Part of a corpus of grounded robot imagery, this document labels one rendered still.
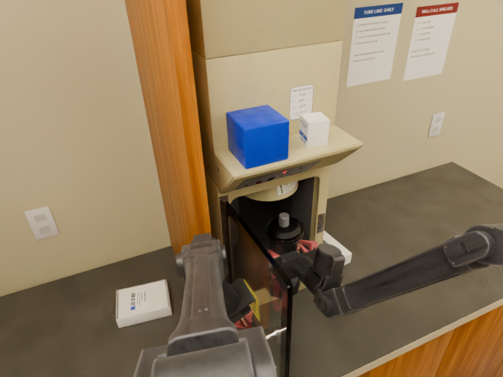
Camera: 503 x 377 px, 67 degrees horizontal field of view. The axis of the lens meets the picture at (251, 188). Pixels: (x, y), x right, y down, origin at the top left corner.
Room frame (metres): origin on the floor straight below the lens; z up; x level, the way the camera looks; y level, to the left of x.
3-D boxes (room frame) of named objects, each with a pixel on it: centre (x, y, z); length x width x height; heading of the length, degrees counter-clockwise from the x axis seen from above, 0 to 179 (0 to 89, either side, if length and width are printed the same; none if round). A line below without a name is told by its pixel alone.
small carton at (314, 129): (0.79, -0.14, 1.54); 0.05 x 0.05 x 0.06; 13
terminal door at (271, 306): (0.60, 0.00, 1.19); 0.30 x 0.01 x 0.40; 25
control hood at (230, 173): (0.76, -0.09, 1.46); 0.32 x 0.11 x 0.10; 113
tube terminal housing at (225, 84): (0.93, -0.02, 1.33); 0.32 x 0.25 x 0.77; 113
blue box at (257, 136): (0.73, -0.02, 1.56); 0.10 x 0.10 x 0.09; 23
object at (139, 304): (0.80, 0.35, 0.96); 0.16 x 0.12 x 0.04; 105
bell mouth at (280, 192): (0.92, -0.05, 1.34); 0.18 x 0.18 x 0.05
